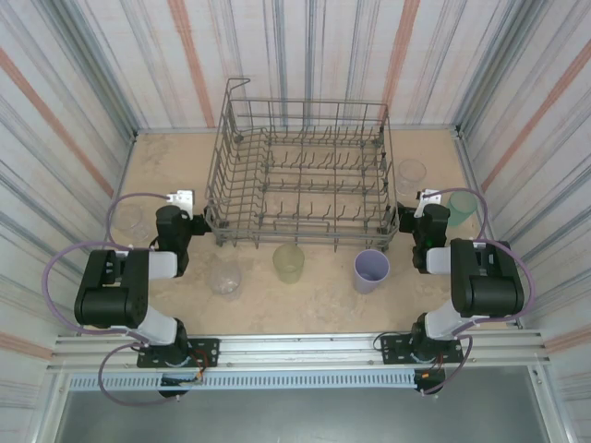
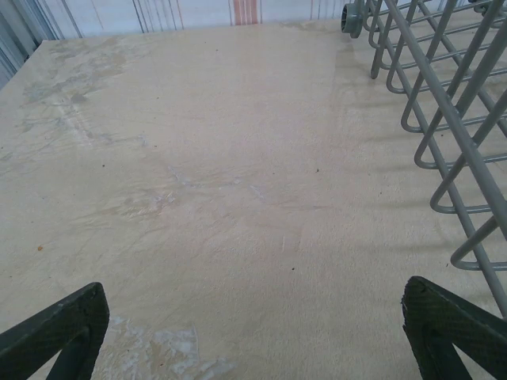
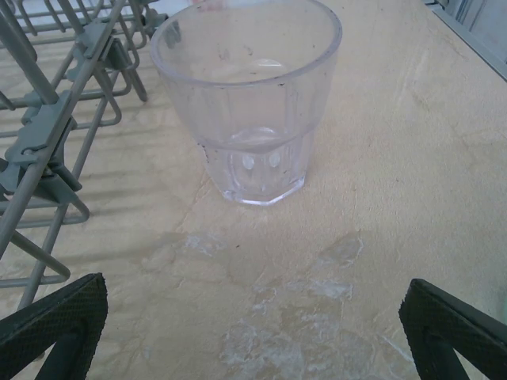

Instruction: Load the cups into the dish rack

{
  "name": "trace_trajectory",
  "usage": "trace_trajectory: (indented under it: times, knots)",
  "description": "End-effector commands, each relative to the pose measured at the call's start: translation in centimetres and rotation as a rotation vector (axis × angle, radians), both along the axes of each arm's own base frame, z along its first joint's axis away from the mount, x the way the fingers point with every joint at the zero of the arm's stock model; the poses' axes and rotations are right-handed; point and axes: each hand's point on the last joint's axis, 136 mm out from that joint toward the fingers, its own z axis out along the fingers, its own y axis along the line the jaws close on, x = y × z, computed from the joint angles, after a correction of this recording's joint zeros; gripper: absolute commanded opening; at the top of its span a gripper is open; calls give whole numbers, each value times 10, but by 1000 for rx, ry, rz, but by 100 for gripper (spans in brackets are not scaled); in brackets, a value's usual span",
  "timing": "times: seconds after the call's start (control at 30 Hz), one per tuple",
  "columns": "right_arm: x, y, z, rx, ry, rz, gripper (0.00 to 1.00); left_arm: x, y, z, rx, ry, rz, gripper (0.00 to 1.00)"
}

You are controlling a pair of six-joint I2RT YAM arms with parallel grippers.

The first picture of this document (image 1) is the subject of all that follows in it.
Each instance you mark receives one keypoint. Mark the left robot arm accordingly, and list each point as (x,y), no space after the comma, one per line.
(111,300)

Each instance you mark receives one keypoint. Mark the grey metal panel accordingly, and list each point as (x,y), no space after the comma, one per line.
(295,420)

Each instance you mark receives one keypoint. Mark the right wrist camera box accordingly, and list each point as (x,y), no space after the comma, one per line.
(427,198)

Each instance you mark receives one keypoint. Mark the teal frosted plastic cup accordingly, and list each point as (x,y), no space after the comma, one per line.
(461,207)

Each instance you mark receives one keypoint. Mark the orange power connector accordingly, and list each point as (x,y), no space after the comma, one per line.
(425,375)
(198,377)

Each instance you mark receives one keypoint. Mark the aluminium mounting rail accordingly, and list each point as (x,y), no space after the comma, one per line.
(300,350)

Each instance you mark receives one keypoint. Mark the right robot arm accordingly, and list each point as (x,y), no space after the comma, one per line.
(489,290)

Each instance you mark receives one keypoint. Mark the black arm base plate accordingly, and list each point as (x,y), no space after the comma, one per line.
(390,348)
(208,353)

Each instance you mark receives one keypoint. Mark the clear rounded tumbler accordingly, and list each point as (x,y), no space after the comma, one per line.
(225,279)

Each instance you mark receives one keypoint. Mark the yellow frosted plastic cup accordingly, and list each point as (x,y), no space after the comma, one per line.
(288,265)

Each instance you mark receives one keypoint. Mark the aluminium side profile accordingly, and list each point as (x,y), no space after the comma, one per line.
(127,161)
(461,143)

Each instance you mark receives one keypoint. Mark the lilac plastic cup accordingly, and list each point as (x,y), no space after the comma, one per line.
(371,272)

